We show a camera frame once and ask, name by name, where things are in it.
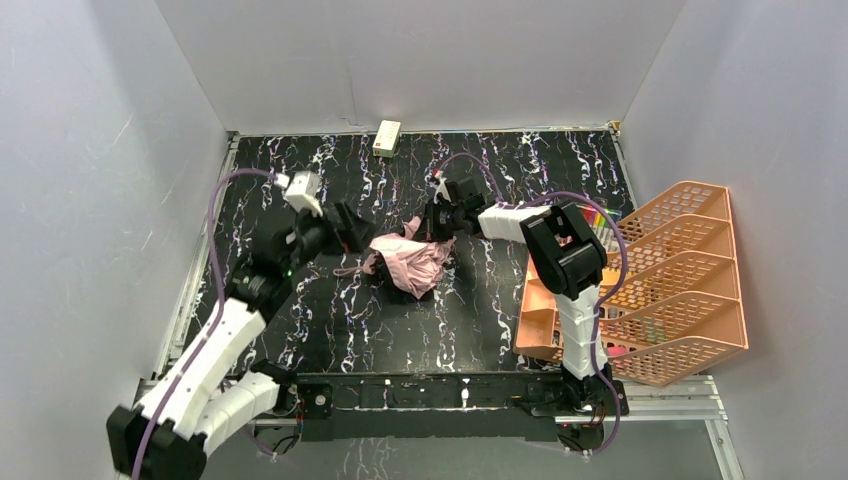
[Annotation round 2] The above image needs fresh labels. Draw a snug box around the small white box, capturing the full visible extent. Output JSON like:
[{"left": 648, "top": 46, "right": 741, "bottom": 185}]
[{"left": 372, "top": 120, "right": 402, "bottom": 158}]

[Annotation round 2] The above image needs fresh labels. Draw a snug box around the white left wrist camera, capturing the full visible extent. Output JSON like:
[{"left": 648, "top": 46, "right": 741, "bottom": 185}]
[{"left": 274, "top": 171, "right": 323, "bottom": 218}]

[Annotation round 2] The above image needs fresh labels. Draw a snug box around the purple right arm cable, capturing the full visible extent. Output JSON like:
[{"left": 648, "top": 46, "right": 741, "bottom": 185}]
[{"left": 437, "top": 152, "right": 627, "bottom": 457}]

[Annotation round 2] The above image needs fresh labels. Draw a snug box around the pack of coloured markers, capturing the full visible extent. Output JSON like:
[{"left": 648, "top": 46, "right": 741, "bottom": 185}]
[{"left": 579, "top": 204, "right": 619, "bottom": 252}]

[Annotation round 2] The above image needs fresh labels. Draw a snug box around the aluminium table frame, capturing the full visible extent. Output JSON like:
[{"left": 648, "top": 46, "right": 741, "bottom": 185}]
[{"left": 113, "top": 132, "right": 747, "bottom": 480}]

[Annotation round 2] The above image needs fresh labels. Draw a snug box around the orange plastic desk organizer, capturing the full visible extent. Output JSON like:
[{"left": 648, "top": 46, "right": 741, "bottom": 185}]
[{"left": 513, "top": 180, "right": 750, "bottom": 388}]

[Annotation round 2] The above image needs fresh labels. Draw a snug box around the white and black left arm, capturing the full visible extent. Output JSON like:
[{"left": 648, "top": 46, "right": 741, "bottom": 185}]
[{"left": 106, "top": 202, "right": 376, "bottom": 479}]

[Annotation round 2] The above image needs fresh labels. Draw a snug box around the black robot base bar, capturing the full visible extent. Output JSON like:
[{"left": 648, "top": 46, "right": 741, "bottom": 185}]
[{"left": 295, "top": 371, "right": 598, "bottom": 441}]

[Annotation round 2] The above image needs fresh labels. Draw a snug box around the pink and black folding umbrella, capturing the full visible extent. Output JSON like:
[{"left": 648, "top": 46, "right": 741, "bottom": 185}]
[{"left": 333, "top": 216, "right": 456, "bottom": 300}]

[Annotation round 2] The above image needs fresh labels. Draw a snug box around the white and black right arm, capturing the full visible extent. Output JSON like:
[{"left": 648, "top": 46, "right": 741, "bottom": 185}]
[{"left": 414, "top": 171, "right": 623, "bottom": 422}]

